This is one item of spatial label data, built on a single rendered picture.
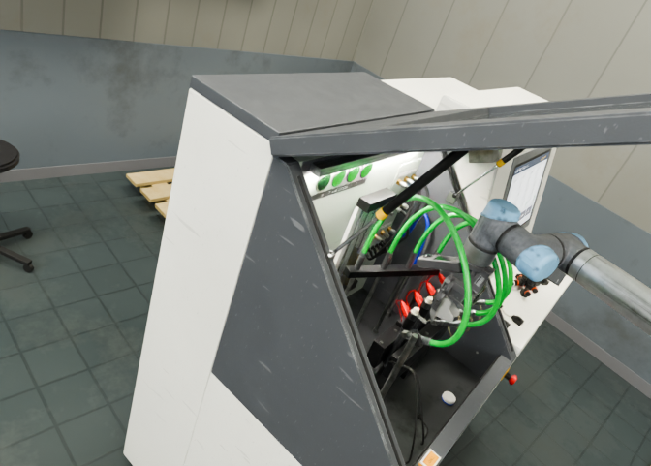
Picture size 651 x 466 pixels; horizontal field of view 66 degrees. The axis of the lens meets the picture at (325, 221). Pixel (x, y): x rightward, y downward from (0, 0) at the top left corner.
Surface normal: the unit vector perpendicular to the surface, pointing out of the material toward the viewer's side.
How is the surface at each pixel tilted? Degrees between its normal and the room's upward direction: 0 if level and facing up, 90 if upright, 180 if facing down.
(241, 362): 90
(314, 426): 90
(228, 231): 90
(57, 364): 0
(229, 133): 90
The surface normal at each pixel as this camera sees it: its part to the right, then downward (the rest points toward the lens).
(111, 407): 0.30, -0.81
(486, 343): -0.61, 0.24
